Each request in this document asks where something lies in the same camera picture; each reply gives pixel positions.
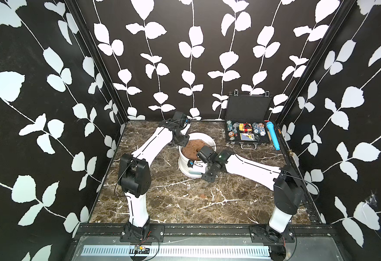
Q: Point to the small circuit board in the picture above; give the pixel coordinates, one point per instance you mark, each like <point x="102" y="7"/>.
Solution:
<point x="141" y="250"/>

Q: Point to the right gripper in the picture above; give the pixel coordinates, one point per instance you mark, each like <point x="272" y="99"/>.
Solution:
<point x="209" y="179"/>

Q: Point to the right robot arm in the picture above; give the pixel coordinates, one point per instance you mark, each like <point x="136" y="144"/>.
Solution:
<point x="288" y="193"/>

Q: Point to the brown mud in pot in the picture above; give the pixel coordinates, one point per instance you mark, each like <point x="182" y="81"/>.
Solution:
<point x="192" y="148"/>

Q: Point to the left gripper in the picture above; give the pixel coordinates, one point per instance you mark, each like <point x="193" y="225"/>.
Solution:
<point x="184" y="141"/>

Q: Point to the white slotted cable duct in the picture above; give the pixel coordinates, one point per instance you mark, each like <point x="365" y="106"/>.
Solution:
<point x="261" y="252"/>

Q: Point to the white ceramic pot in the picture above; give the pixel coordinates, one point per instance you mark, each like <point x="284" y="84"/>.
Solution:
<point x="189" y="164"/>

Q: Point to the black mounting rail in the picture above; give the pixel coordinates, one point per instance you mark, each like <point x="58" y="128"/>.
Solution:
<point x="162" y="232"/>

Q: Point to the playing card deck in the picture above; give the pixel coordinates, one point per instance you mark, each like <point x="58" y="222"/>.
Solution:
<point x="247" y="137"/>

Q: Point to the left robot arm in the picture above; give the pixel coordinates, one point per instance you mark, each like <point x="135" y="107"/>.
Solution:
<point x="134" y="175"/>

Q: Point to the black open case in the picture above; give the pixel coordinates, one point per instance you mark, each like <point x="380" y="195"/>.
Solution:
<point x="246" y="114"/>

